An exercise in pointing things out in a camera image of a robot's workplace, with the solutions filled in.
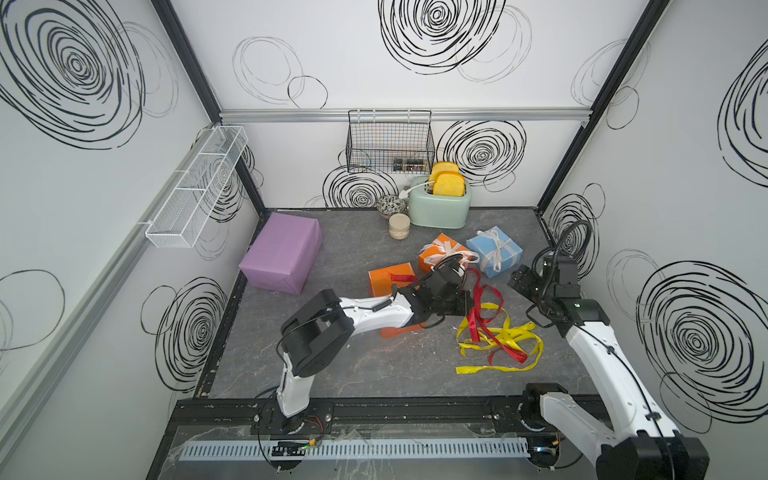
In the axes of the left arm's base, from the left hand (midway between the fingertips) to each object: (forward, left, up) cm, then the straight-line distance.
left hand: (478, 306), depth 81 cm
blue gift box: (+21, -10, -2) cm, 23 cm away
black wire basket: (+72, +24, +5) cm, 76 cm away
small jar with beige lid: (+35, +21, -6) cm, 41 cm away
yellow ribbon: (-4, -13, -11) cm, 17 cm away
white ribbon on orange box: (+22, +7, -4) cm, 23 cm away
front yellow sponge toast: (+42, +5, +8) cm, 43 cm away
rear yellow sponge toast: (+48, +7, +11) cm, 50 cm away
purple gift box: (+16, +58, 0) cm, 60 cm away
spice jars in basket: (+34, +19, +21) cm, 45 cm away
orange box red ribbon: (+9, +27, -3) cm, 28 cm away
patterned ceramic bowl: (+49, +25, -9) cm, 55 cm away
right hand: (+5, -13, +6) cm, 15 cm away
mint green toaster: (+39, +10, -3) cm, 40 cm away
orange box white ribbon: (+27, +6, -4) cm, 28 cm away
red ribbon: (+7, -7, -11) cm, 15 cm away
